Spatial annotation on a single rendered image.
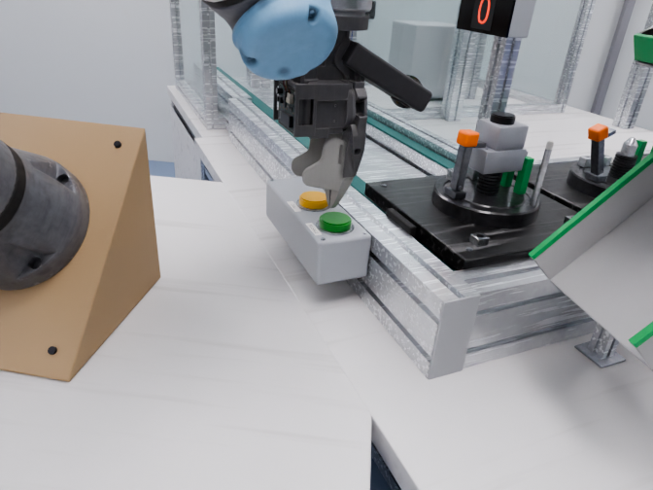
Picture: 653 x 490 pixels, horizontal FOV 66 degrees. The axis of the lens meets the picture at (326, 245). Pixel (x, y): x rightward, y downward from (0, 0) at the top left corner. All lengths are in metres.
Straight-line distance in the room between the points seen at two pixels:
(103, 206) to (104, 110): 3.27
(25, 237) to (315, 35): 0.34
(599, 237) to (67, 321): 0.53
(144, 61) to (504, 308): 3.29
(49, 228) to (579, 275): 0.51
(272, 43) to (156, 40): 3.24
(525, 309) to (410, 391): 0.16
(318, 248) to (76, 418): 0.30
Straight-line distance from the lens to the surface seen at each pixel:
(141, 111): 3.75
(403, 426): 0.52
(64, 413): 0.55
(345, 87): 0.53
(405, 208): 0.67
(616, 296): 0.50
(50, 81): 4.01
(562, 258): 0.52
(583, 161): 0.91
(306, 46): 0.39
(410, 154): 1.03
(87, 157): 0.65
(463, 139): 0.65
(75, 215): 0.59
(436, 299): 0.52
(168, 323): 0.63
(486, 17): 0.87
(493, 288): 0.55
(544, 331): 0.66
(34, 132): 0.70
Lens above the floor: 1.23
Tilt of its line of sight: 28 degrees down
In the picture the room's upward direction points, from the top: 4 degrees clockwise
